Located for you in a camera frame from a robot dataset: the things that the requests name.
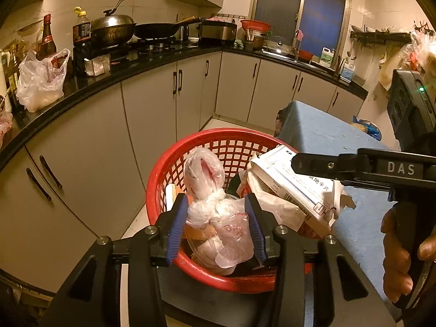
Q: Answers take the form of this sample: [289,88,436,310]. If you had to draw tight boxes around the kitchen window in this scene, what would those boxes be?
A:
[249,0,355,63]

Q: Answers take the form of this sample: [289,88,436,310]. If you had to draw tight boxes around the dark glass bottle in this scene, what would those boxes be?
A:
[6,44,24,111]

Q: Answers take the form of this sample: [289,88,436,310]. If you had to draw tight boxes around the brown clay pot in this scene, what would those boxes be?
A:
[254,33,270,51]

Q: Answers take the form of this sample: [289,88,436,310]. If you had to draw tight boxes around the pink plastic bag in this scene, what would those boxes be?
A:
[0,111,14,149]

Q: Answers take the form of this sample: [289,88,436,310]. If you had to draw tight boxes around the black wall rack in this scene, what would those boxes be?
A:
[350,24,436,46]

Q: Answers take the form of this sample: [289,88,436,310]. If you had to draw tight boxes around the white medicine box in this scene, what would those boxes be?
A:
[254,145,341,227]

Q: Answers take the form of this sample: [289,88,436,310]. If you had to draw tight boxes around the white bottle blue label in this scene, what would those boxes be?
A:
[341,59,355,84]

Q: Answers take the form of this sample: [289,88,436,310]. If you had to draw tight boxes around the black frying pan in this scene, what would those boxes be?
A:
[134,17,205,40]

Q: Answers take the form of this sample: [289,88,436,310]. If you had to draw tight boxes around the grey kitchen base cabinets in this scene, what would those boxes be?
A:
[0,50,365,302]

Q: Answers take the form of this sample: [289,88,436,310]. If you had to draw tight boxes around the blue tablecloth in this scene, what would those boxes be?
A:
[274,100,402,310]

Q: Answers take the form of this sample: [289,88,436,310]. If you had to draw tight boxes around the red plastic basket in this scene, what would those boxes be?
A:
[146,128,332,294]

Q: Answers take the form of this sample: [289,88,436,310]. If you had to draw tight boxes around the hanging plastic bags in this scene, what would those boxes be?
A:
[378,29,436,91]

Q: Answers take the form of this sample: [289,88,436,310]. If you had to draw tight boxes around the cooking oil bottle yellow cap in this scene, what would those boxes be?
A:
[72,6,92,75]

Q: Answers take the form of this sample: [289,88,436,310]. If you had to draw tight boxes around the white jug green label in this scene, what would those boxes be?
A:
[319,48,336,69]

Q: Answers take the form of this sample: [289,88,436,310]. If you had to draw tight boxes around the gas stove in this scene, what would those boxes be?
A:
[99,39,200,58]

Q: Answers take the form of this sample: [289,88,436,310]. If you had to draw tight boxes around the clear plastic bag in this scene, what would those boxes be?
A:
[183,147,256,276]

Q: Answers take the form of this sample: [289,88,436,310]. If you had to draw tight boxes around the person's right hand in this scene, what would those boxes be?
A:
[381,206,436,304]

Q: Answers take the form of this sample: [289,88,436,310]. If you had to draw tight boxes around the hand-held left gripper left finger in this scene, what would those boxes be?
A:
[39,192,189,327]

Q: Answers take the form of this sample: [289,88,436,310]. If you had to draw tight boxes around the dark sauce bottle red label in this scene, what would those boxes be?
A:
[36,14,58,61]

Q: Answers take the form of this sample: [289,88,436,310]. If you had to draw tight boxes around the red colander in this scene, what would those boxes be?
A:
[240,20,271,34]

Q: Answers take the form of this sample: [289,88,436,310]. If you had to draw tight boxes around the white plastic bag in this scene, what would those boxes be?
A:
[16,48,71,113]

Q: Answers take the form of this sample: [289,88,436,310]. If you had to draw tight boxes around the steel electric cooker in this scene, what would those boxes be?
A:
[197,20,238,44]

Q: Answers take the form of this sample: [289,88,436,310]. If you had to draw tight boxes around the blue plastic bag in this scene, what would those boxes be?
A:
[351,116,382,140]

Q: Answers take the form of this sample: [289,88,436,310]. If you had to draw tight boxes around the steel wok with lid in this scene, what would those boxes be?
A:
[89,0,137,49]

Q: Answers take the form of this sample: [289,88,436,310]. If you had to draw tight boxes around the white paper box packet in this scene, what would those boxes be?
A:
[238,153,356,235]

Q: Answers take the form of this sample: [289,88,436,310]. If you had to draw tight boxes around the glass pot lid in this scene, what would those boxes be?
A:
[266,35,293,56]

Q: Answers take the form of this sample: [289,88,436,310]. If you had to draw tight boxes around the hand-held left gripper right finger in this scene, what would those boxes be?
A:
[243,192,397,327]

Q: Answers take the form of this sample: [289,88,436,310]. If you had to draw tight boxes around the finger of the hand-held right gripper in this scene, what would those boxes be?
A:
[292,149,359,182]

